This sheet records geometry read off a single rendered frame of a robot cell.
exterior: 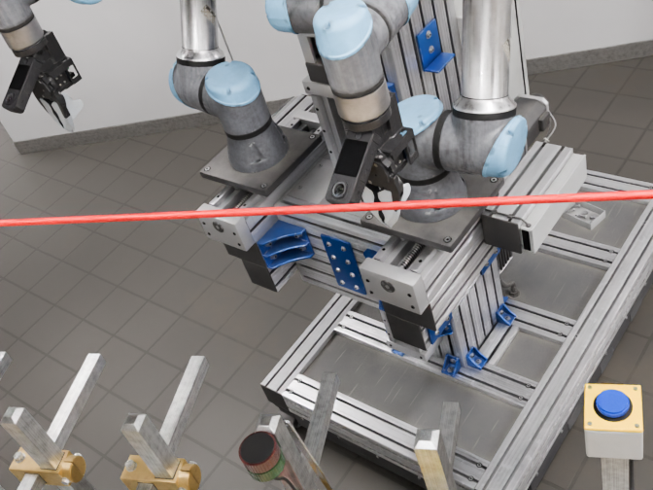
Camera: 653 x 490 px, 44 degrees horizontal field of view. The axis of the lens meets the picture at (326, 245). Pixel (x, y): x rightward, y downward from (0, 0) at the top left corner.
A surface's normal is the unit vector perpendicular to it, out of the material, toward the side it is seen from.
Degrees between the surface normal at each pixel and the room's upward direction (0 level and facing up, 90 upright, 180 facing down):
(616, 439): 90
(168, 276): 0
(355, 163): 31
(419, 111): 8
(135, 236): 0
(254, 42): 90
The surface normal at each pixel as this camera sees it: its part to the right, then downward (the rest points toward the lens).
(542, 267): -0.26, -0.71
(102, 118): -0.11, 0.69
